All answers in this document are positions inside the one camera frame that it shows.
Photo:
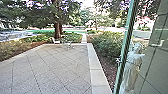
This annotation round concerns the tree trunk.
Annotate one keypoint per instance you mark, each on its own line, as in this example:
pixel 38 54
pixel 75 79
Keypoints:
pixel 58 28

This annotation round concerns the green framed glass door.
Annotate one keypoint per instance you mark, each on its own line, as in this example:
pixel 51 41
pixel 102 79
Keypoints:
pixel 125 46

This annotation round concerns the white garden statue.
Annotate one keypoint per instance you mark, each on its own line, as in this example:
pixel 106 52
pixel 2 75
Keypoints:
pixel 132 68

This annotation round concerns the white garden bench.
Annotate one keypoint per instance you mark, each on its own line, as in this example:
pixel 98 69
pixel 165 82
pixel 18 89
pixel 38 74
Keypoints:
pixel 56 40

